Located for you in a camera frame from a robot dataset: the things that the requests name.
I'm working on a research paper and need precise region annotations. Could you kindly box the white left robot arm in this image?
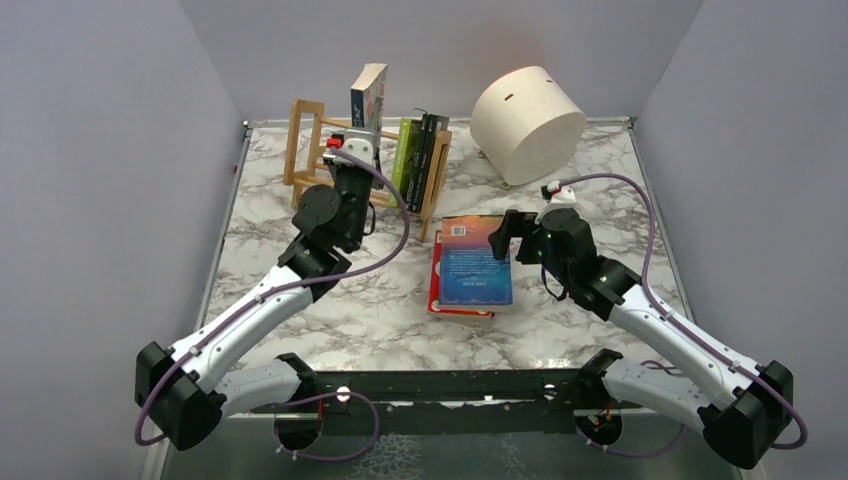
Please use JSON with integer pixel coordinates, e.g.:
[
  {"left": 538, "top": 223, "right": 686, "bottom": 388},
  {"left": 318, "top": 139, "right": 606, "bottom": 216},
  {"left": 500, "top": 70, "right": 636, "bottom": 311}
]
[{"left": 134, "top": 153, "right": 392, "bottom": 451}]

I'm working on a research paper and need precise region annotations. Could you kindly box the cream cylindrical lamp shade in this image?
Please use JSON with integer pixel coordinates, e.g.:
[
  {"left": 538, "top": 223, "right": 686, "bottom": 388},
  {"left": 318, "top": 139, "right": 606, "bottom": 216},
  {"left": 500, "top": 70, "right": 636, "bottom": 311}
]
[{"left": 470, "top": 66, "right": 587, "bottom": 186}]

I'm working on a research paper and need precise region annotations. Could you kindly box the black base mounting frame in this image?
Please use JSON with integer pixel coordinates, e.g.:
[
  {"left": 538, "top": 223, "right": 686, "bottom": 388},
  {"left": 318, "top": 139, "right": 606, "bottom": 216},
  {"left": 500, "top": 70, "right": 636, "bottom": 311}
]
[{"left": 254, "top": 350, "right": 624, "bottom": 444}]

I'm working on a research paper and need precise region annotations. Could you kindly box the dark green hardcover book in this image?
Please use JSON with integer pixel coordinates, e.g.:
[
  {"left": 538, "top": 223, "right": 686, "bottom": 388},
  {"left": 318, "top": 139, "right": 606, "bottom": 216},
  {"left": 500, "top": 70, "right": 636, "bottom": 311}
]
[{"left": 410, "top": 114, "right": 450, "bottom": 213}]

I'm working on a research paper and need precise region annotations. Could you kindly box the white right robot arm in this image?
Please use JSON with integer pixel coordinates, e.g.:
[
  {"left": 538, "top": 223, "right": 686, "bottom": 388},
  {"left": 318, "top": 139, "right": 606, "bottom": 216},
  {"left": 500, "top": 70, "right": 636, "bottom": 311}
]
[{"left": 488, "top": 208, "right": 794, "bottom": 469}]

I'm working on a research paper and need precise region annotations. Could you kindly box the wooden dowel rack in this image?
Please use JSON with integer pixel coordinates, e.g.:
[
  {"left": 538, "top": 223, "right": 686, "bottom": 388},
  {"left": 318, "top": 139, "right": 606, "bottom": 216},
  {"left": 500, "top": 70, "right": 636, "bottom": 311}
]
[{"left": 283, "top": 99, "right": 452, "bottom": 242}]

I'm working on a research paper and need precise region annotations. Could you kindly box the red spine paperback book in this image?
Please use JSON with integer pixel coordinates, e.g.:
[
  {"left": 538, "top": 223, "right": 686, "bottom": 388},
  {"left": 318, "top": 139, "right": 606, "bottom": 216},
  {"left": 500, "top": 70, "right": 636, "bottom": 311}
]
[{"left": 427, "top": 230, "right": 495, "bottom": 327}]

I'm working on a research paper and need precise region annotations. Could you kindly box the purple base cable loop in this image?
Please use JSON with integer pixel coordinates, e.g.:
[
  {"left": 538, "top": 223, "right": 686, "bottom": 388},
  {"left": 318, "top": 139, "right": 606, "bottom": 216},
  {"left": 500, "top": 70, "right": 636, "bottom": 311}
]
[{"left": 272, "top": 389, "right": 382, "bottom": 464}]

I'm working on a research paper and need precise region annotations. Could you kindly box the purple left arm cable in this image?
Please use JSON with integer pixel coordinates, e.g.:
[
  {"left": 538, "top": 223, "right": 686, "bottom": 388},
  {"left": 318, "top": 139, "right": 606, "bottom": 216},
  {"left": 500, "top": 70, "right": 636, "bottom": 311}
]
[{"left": 134, "top": 146, "right": 411, "bottom": 447}]

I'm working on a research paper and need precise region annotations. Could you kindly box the floral cover book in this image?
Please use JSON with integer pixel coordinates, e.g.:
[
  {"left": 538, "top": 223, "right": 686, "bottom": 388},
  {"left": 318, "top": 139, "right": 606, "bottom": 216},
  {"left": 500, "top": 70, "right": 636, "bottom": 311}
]
[{"left": 350, "top": 63, "right": 388, "bottom": 131}]

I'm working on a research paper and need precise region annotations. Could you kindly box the blue cover paperback book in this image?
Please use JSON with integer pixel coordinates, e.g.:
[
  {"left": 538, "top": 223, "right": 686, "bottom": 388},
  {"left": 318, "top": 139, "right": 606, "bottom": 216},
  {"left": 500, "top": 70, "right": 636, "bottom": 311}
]
[{"left": 438, "top": 215, "right": 514, "bottom": 312}]

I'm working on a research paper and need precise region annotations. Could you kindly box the lime green paperback book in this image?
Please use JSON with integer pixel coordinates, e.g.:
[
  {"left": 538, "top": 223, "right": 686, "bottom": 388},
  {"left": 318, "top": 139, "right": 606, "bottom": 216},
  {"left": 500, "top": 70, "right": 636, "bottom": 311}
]
[{"left": 391, "top": 117, "right": 422, "bottom": 203}]

